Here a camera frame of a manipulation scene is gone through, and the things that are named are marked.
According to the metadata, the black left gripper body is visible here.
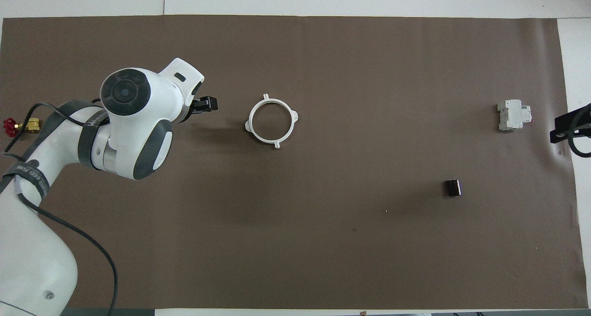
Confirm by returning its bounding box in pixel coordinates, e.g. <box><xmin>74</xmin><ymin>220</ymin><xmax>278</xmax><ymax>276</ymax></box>
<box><xmin>177</xmin><ymin>96</ymin><xmax>206</xmax><ymax>123</ymax></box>

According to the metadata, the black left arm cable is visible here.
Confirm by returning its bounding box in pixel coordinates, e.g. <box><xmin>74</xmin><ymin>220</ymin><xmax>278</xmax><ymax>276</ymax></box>
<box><xmin>0</xmin><ymin>103</ymin><xmax>119</xmax><ymax>316</ymax></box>

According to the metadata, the grey circuit breaker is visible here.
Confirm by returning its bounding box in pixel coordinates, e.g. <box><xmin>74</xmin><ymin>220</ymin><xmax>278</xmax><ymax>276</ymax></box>
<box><xmin>497</xmin><ymin>99</ymin><xmax>532</xmax><ymax>132</ymax></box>

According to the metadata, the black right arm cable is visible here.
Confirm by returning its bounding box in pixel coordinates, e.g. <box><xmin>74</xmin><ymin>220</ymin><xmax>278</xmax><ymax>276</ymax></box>
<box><xmin>567</xmin><ymin>121</ymin><xmax>591</xmax><ymax>158</ymax></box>

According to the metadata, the brown table mat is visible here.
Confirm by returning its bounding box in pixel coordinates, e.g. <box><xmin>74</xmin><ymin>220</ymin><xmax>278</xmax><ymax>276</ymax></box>
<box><xmin>0</xmin><ymin>15</ymin><xmax>589</xmax><ymax>310</ymax></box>

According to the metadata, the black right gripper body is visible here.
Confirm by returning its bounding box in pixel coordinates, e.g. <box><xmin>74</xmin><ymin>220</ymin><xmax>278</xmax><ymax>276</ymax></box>
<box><xmin>554</xmin><ymin>102</ymin><xmax>591</xmax><ymax>137</ymax></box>

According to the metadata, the white half ring pipe clamp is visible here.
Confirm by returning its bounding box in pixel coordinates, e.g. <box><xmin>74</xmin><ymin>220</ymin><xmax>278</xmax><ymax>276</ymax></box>
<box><xmin>264</xmin><ymin>93</ymin><xmax>299</xmax><ymax>149</ymax></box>
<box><xmin>245</xmin><ymin>93</ymin><xmax>280</xmax><ymax>149</ymax></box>

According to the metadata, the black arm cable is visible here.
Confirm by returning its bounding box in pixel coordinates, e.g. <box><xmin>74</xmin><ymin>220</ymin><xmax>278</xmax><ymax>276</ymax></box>
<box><xmin>567</xmin><ymin>121</ymin><xmax>591</xmax><ymax>158</ymax></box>
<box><xmin>0</xmin><ymin>103</ymin><xmax>119</xmax><ymax>316</ymax></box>

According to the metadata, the brass valve with red handle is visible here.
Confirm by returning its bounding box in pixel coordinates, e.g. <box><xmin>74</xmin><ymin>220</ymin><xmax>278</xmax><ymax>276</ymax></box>
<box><xmin>3</xmin><ymin>117</ymin><xmax>42</xmax><ymax>137</ymax></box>

